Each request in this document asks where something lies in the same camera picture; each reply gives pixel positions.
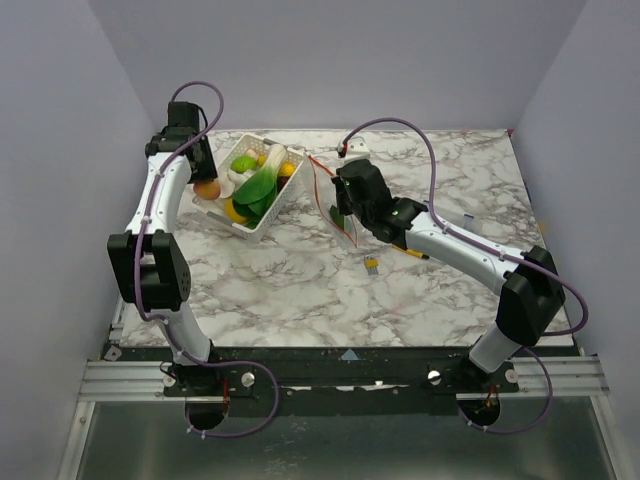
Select dark green cucumber toy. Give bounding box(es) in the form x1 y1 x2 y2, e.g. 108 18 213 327
330 212 346 230

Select orange peach toy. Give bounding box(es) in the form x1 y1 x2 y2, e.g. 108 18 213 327
192 179 221 201

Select light green cabbage toy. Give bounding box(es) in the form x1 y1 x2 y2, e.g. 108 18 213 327
230 155 258 174

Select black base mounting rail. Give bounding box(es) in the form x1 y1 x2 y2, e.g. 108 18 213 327
163 347 519 419

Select yellow screwdriver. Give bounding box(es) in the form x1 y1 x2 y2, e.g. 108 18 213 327
392 244 430 260

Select yellow lemon toy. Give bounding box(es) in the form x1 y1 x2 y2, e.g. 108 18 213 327
277 162 296 178

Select clear plastic parts box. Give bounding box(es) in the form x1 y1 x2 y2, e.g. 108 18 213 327
435 206 482 235

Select white mushroom toy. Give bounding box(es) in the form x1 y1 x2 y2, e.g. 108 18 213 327
218 170 253 198

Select white perforated plastic basket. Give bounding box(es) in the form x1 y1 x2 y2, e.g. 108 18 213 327
186 133 304 243

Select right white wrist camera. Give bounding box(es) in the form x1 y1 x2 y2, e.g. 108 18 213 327
336 135 371 162

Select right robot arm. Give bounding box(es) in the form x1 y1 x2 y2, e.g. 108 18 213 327
332 159 565 392

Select clear zip bag orange zipper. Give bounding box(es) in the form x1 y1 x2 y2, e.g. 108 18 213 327
301 155 360 250

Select green bok choy toy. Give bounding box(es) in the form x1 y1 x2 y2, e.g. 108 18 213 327
232 144 288 220

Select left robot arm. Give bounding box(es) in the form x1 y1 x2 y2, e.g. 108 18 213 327
107 100 222 395

